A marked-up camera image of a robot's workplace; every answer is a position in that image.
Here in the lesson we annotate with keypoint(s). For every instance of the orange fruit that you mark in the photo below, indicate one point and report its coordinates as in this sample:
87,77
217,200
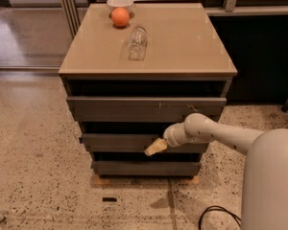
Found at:
120,17

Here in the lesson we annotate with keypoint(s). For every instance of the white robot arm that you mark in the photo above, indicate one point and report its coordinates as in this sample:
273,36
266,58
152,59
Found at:
265,183

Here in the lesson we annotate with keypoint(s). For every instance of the grey bottom drawer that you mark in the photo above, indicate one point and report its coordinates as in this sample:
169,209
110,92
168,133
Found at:
146,168

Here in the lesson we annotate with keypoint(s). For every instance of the grey drawer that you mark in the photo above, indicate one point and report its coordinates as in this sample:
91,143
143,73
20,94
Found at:
146,168
131,143
142,109

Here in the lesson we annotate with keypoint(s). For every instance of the grey top drawer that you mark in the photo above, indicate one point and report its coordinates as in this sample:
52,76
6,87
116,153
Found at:
142,109

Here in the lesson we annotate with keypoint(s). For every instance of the small black floor object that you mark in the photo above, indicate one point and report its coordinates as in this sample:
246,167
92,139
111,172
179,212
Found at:
109,199

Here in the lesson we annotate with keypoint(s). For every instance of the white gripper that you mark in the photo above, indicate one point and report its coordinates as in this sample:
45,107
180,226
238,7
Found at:
171,137

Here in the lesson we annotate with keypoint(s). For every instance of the grey drawer cabinet beige top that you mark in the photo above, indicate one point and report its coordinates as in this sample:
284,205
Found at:
184,58

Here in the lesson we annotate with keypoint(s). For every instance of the clear plastic bottle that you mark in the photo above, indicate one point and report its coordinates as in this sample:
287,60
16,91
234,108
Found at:
137,43

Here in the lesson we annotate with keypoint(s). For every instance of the white bowl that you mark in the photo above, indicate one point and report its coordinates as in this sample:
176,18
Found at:
125,4

